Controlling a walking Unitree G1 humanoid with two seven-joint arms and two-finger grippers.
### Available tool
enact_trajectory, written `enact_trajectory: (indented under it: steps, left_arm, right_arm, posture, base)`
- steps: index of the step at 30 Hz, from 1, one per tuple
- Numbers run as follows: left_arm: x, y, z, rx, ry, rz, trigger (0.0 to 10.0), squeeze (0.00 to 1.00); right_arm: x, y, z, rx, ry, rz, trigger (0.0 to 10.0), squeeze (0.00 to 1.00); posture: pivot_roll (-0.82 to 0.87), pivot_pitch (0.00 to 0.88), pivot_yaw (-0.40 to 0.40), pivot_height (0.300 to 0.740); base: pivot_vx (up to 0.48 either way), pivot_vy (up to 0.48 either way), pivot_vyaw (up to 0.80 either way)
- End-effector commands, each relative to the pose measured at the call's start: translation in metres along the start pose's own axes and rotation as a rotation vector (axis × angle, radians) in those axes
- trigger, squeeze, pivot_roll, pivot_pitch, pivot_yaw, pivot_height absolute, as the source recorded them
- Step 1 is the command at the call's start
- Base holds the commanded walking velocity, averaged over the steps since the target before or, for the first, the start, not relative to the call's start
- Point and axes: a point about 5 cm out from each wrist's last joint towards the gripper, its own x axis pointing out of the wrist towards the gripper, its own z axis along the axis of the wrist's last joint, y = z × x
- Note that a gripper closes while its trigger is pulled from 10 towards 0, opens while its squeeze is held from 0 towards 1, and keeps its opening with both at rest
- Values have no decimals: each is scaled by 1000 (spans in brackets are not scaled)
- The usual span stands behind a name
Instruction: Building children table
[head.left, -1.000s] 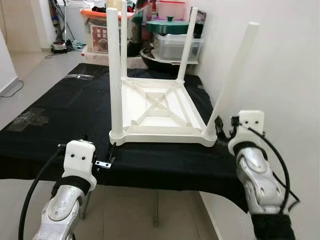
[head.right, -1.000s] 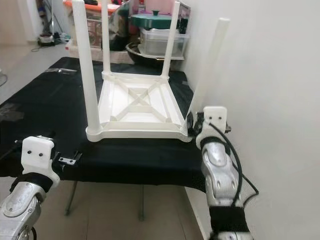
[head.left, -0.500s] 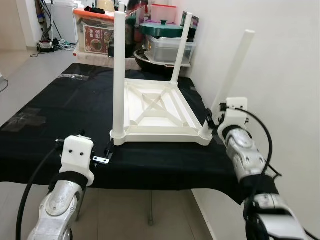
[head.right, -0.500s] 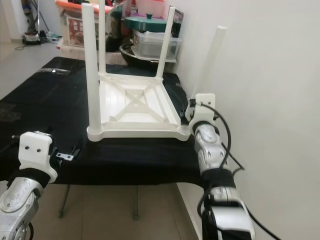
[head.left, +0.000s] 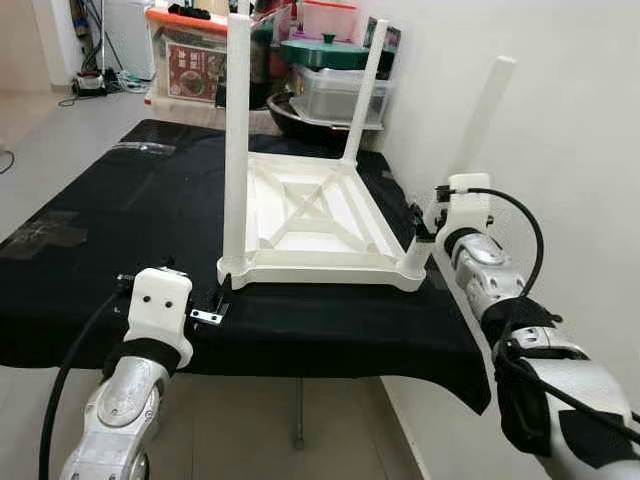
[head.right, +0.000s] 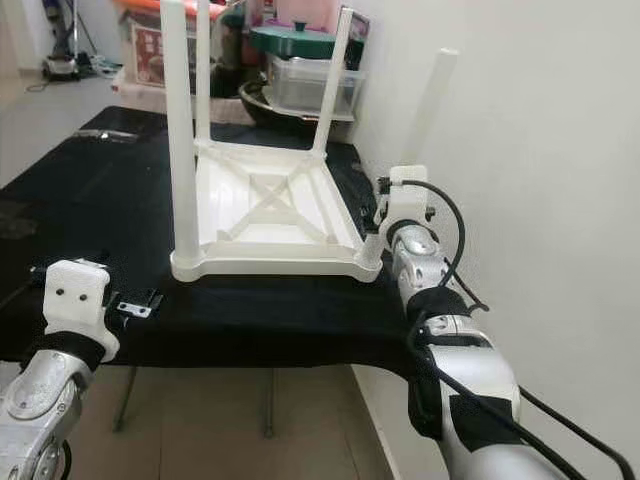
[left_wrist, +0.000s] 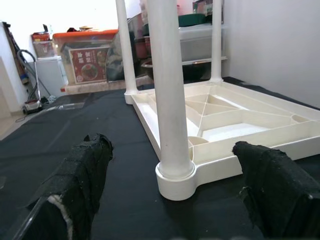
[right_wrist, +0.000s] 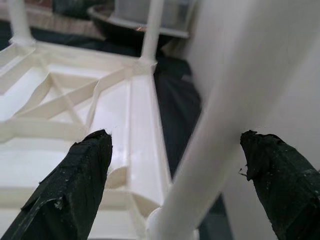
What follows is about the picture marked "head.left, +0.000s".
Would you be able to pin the small vacuum cleaner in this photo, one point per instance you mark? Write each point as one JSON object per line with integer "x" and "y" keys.
{"x": 90, "y": 80}

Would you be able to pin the black wok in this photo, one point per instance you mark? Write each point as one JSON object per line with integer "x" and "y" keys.
{"x": 285, "y": 120}

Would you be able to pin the white plastic table leg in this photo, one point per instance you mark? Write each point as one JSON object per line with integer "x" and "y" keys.
{"x": 237, "y": 150}
{"x": 365, "y": 105}
{"x": 485, "y": 120}

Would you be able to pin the white plastic table top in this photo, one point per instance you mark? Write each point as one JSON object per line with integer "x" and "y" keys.
{"x": 320, "y": 265}

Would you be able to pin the white household appliance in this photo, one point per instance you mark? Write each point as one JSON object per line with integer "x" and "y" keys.
{"x": 125, "y": 35}

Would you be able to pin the clear plastic lidded container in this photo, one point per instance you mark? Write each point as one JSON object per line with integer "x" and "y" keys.
{"x": 330, "y": 95}

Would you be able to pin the storage box with orange lid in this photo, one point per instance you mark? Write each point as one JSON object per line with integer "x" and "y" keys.
{"x": 190, "y": 65}

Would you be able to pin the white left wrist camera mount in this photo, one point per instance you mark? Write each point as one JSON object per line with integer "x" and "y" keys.
{"x": 160, "y": 305}

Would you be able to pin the dark picture frame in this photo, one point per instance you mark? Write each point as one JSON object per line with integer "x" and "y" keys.
{"x": 390, "y": 40}

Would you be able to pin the green pot lid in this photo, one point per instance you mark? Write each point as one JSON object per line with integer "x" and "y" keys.
{"x": 325, "y": 52}

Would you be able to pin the grey metal folding leg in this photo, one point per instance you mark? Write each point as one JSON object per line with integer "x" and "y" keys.
{"x": 298, "y": 410}

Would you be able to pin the black shiny bag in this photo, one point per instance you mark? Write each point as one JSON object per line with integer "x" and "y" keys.
{"x": 262, "y": 70}

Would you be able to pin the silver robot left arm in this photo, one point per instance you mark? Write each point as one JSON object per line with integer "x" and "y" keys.
{"x": 125, "y": 410}

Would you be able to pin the black tablecloth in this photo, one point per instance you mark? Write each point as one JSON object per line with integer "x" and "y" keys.
{"x": 100, "y": 320}

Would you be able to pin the clear tape strip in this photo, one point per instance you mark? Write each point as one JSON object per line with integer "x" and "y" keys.
{"x": 145, "y": 148}

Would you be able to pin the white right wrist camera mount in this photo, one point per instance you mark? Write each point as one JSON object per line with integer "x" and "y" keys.
{"x": 465, "y": 205}

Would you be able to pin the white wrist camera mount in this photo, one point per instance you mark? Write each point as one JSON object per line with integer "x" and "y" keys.
{"x": 160, "y": 305}
{"x": 465, "y": 205}

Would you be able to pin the clear tape patch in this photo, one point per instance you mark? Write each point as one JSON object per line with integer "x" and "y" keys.
{"x": 40, "y": 235}

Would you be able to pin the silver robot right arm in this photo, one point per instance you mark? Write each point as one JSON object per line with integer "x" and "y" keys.
{"x": 560, "y": 380}

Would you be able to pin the beige cloth covered bench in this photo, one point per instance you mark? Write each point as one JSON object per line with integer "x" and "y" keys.
{"x": 190, "y": 112}

